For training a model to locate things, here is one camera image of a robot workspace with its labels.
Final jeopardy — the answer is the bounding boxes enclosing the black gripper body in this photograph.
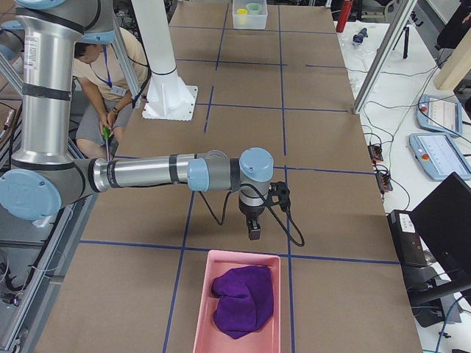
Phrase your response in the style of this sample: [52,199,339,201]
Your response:
[237,180,292,221]

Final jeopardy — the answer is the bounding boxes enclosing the purple cloth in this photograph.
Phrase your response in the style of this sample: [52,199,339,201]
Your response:
[211,265,274,339]

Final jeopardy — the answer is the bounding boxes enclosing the yellow plastic cup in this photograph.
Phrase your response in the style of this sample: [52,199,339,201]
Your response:
[235,8,248,16]

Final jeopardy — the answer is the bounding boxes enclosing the light green bowl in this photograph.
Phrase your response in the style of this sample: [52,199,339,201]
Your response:
[245,2,263,15]

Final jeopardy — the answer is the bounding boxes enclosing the black power box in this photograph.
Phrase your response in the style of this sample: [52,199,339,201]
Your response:
[387,210,428,268]

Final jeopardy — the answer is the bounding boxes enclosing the clear plastic storage box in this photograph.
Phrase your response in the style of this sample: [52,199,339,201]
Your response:
[232,0,268,29]

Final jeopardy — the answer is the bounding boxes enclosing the pink plastic tray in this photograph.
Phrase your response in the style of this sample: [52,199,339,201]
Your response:
[193,250,281,352]

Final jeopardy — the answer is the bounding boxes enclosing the lower teach pendant tablet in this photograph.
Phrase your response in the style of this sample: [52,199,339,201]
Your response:
[408,133,470,181]

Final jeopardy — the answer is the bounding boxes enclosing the teach pendant tablet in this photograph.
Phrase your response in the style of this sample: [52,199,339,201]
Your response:
[417,94,462,137]
[408,133,470,181]

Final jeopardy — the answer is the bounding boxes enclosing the black computer monitor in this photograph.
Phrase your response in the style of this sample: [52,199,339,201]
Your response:
[410,172,470,279]

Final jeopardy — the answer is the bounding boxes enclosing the folded dark blue umbrella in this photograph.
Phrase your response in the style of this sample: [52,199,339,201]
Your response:
[353,27,368,45]

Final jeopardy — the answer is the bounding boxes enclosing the upper teach pendant tablet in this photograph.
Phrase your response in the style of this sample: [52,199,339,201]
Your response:
[417,94,462,137]

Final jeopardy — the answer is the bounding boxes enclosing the seated person beige shirt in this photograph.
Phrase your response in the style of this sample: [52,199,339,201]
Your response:
[73,43,133,159]

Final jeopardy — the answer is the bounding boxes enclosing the red bottle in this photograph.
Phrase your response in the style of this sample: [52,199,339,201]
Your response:
[336,0,354,33]

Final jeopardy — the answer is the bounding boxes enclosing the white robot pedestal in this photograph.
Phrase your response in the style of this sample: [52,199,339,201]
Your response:
[132,0,198,121]

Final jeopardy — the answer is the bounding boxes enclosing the aluminium frame post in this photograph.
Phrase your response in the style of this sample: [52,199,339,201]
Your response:
[353,0,417,114]

